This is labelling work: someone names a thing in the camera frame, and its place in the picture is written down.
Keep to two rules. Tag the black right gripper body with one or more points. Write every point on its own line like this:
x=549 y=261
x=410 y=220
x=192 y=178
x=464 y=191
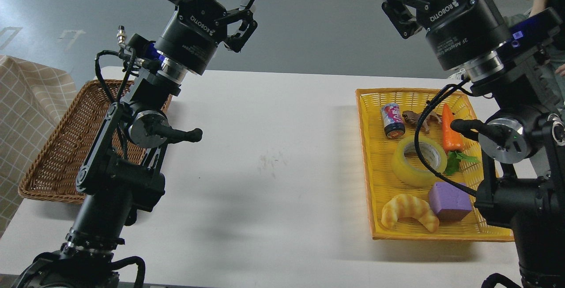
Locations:
x=461 y=30

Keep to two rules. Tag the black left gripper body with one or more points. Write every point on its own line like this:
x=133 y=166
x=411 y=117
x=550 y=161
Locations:
x=192 y=36

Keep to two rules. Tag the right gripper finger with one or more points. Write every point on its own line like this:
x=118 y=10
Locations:
x=402 y=19

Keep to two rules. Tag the yellow tape roll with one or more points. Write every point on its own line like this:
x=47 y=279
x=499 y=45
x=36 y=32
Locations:
x=407 y=166

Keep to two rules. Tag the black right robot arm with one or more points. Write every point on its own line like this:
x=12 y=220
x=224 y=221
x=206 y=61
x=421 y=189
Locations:
x=523 y=142

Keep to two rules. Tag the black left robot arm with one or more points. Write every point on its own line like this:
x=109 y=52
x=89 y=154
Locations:
x=122 y=170

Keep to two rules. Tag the person in background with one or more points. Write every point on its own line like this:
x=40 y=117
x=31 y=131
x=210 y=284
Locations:
x=539 y=6

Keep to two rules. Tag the brown toy animal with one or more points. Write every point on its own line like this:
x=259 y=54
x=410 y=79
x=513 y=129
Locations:
x=412 y=118

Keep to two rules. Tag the small soda can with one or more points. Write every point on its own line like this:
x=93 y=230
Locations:
x=392 y=121

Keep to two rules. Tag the orange toy carrot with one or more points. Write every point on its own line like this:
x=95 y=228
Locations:
x=452 y=143

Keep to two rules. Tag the yellow plastic basket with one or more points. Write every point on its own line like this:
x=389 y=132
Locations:
x=382 y=185

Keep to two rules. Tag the beige checkered cloth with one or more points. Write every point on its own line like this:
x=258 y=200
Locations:
x=33 y=99

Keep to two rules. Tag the purple foam cube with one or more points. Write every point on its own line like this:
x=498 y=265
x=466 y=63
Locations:
x=448 y=203

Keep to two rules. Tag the toy croissant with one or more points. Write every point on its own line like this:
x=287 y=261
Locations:
x=408 y=206

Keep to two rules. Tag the brown wicker basket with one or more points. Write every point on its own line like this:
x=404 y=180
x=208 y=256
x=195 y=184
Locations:
x=52 y=175

